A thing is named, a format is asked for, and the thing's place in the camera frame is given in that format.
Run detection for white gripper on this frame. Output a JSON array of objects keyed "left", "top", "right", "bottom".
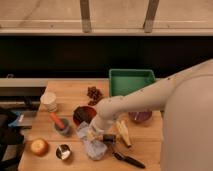
[{"left": 86, "top": 116, "right": 114, "bottom": 140}]

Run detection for light blue towel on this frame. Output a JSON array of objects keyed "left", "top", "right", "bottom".
[{"left": 76, "top": 121, "right": 107, "bottom": 161}]

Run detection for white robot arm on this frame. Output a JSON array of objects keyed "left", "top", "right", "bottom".
[{"left": 89, "top": 59, "right": 213, "bottom": 171}]

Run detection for green plastic tray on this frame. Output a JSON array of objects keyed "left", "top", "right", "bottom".
[{"left": 109, "top": 69, "right": 155, "bottom": 96}]

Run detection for red bowl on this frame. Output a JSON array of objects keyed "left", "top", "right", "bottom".
[{"left": 72, "top": 105, "right": 98, "bottom": 127}]

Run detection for small metal cup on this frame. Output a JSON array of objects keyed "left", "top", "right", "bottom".
[{"left": 56, "top": 144, "right": 71, "bottom": 160}]

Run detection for orange carrot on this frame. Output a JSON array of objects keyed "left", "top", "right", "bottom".
[{"left": 50, "top": 113, "right": 65, "bottom": 130}]

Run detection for purple bowl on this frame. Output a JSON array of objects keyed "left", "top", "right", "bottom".
[{"left": 129, "top": 111, "right": 152, "bottom": 123}]

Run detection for red yellow apple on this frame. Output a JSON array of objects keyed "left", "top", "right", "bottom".
[{"left": 30, "top": 139, "right": 49, "bottom": 156}]

